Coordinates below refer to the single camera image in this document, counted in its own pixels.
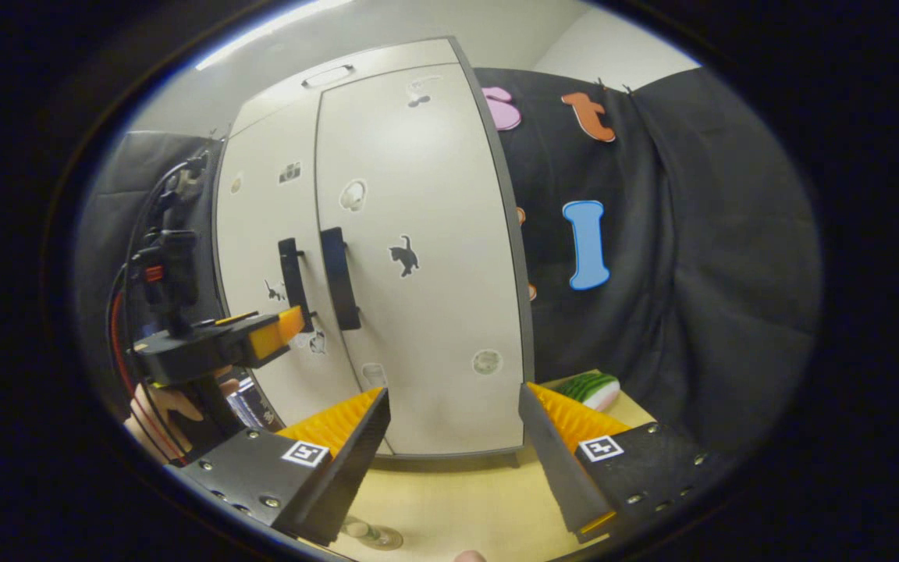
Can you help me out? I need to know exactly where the dark navy book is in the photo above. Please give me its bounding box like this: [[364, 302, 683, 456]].
[[251, 389, 279, 430]]

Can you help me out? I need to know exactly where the watermelon slice toy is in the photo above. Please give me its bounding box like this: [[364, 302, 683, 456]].
[[555, 372, 622, 412]]

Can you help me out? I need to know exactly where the blue book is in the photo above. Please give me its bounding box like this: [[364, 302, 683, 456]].
[[231, 380, 263, 424]]

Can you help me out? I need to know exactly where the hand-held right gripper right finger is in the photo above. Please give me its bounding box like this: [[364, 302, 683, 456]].
[[518, 382, 720, 545]]

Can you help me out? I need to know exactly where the white and grey cabinet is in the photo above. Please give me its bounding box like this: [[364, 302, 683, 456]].
[[214, 35, 536, 460]]

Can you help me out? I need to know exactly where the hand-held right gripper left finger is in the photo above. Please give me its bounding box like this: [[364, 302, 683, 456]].
[[172, 388, 392, 547]]

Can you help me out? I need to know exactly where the cabinet drawer handle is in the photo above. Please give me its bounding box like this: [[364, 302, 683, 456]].
[[301, 65, 355, 88]]

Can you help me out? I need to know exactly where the clear plastic bottle green label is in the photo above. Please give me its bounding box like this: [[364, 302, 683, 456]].
[[339, 516, 388, 546]]

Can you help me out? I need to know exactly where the black door handle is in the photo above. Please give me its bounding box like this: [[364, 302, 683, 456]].
[[319, 227, 362, 331], [278, 238, 315, 334]]

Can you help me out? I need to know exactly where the cat sticker white cabinet door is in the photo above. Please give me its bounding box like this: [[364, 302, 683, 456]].
[[315, 62, 530, 458]]

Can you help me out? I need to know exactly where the red cable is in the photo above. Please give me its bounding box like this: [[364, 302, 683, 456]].
[[106, 265, 177, 463]]

